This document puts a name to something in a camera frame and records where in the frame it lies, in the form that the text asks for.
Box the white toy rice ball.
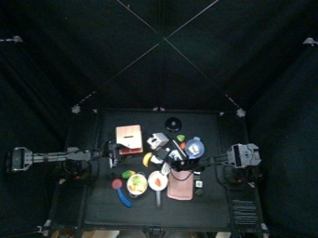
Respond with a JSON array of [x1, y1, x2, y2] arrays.
[[150, 154, 165, 165]]

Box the yellow toy banana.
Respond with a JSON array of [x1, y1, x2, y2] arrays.
[[142, 152, 154, 168]]

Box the white toy spatula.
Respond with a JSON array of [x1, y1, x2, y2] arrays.
[[161, 162, 173, 177]]

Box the grey white toy box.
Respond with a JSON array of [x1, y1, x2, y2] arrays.
[[147, 132, 170, 151]]

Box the blue toy plate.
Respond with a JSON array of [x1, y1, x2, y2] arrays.
[[185, 136, 206, 160]]

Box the green yellow toy fruit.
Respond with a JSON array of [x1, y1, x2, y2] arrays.
[[121, 169, 137, 179]]

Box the black round bowl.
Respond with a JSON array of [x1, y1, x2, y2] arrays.
[[165, 116, 183, 133]]

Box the pink cloth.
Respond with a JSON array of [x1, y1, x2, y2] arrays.
[[166, 168, 195, 202]]

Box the toy pan with egg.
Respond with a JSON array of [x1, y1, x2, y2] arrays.
[[147, 170, 170, 208]]

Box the white bowl with food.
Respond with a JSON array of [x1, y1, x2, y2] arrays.
[[126, 172, 150, 199]]

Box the red blue toy spoon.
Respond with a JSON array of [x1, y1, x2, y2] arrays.
[[111, 178, 133, 208]]

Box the white text label sticker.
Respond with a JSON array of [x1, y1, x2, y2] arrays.
[[232, 199, 258, 227]]

